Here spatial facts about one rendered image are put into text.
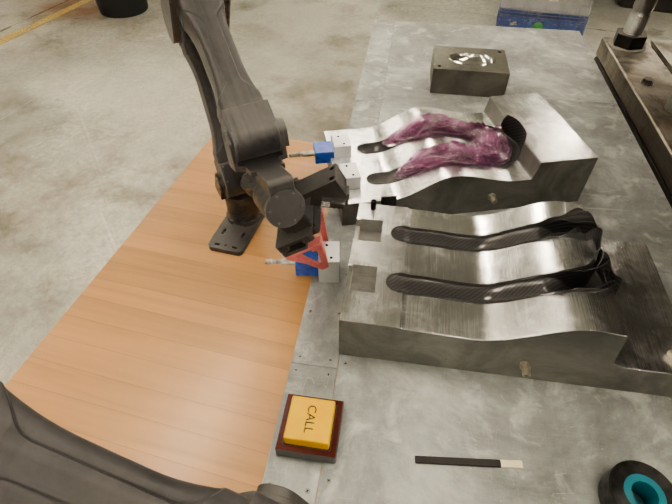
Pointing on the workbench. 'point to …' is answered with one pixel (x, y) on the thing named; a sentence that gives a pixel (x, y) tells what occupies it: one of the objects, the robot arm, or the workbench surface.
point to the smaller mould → (469, 71)
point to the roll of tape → (639, 474)
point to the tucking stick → (469, 462)
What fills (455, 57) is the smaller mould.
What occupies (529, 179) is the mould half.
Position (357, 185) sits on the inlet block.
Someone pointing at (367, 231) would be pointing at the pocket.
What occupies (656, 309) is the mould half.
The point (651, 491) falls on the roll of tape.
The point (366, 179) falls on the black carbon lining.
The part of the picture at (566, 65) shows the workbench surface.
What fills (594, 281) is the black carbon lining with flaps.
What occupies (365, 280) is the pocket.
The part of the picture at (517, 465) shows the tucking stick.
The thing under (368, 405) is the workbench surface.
